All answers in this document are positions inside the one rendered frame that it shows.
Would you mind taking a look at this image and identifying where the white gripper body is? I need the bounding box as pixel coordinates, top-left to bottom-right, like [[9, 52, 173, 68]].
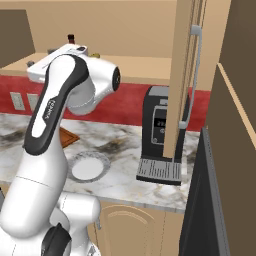
[[26, 43, 80, 84]]

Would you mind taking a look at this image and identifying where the dark brown cabinet door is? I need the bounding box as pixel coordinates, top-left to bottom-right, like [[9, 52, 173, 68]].
[[0, 9, 36, 69]]

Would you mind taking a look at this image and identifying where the brown wooden cutting board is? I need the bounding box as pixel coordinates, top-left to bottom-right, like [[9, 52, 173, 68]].
[[59, 127, 81, 149]]

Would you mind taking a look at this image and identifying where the white plate with grey rim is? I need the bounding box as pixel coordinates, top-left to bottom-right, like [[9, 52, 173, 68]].
[[67, 150, 111, 184]]

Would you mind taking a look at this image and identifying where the tan base cabinet door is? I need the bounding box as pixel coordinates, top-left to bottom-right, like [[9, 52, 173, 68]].
[[99, 199, 167, 256]]

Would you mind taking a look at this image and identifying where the brown tall cabinet panel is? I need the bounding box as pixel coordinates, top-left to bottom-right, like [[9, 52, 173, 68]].
[[203, 0, 256, 256]]

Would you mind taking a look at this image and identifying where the black coffee machine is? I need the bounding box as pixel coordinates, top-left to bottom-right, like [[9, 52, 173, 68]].
[[135, 84, 192, 187]]

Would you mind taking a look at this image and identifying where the black fridge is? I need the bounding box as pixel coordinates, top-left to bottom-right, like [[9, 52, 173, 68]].
[[178, 126, 232, 256]]

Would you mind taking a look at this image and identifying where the grey wall outlet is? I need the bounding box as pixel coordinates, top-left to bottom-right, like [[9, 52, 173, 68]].
[[26, 93, 40, 113], [9, 91, 27, 112]]

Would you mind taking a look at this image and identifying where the tan wall cabinet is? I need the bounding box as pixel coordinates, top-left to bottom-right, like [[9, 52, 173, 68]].
[[0, 0, 178, 86]]

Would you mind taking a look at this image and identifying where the grey cabinet door handle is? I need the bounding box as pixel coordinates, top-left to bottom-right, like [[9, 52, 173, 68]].
[[178, 24, 204, 130]]

